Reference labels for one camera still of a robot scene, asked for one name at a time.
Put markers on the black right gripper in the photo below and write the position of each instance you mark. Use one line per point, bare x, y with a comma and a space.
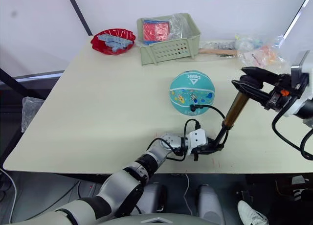
281, 95

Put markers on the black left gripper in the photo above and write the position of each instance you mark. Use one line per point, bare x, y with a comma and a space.
201, 149

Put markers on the gold and black hand pump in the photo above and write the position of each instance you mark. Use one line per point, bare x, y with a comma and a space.
236, 110

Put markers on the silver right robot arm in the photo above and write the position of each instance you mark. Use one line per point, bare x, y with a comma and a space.
305, 111

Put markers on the teal printed rubber ball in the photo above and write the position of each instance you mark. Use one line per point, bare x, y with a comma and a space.
193, 88

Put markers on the clear bag with colourful items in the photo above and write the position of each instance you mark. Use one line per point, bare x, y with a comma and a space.
266, 51

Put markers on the wooden stick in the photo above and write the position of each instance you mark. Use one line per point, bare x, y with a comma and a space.
217, 52

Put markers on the grey rounded shell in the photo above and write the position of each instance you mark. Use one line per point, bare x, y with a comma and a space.
210, 203

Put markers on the grey patterned flat packet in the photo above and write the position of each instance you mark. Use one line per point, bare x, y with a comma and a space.
218, 44

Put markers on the grey robot torso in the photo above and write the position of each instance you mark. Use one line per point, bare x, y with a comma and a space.
156, 220

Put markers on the black shoe with white stripes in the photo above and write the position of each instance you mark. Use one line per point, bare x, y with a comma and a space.
302, 190

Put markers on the pale green perforated basket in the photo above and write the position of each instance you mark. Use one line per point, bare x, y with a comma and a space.
168, 51

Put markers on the clear crumpled plastic bag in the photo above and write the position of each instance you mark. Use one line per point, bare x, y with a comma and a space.
179, 25

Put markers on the red flat packet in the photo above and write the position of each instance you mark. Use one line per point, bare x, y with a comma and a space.
156, 30

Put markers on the grey blue plastic parts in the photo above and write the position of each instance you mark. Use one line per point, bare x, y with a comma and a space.
115, 40

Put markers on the red plastic bowl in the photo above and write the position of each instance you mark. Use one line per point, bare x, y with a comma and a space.
97, 45

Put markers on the clear plastic bag with contents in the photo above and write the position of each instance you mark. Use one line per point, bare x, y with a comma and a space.
31, 112

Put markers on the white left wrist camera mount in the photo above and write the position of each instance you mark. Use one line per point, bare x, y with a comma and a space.
198, 138

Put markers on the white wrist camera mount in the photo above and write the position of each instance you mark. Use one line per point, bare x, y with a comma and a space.
198, 138
308, 75

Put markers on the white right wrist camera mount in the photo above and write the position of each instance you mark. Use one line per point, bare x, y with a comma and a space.
308, 75

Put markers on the black and white frame pole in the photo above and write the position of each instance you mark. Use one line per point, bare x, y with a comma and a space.
297, 14

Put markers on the black slanted frame bar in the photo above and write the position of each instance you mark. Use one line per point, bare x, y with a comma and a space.
19, 84

